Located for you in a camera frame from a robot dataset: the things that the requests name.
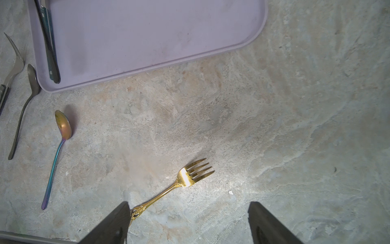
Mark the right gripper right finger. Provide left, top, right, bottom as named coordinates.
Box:
left=248, top=201, right=303, bottom=244

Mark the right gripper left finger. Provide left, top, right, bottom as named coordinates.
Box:
left=79, top=201, right=131, bottom=244

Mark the gold ornate fork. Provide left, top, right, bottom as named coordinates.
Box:
left=130, top=158, right=215, bottom=225

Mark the rainbow iridescent spoon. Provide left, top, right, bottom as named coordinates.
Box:
left=41, top=110, right=73, bottom=210

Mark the teal handled fork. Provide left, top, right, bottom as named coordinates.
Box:
left=39, top=0, right=57, bottom=82

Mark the silver fork dark handle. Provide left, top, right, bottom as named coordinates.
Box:
left=1, top=33, right=24, bottom=113

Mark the lilac plastic tray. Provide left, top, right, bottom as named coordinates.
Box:
left=27, top=0, right=268, bottom=93

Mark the black glossy spoon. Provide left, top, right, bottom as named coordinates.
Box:
left=33, top=0, right=61, bottom=84

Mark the dark grey spoon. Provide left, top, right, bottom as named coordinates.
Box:
left=8, top=64, right=41, bottom=160

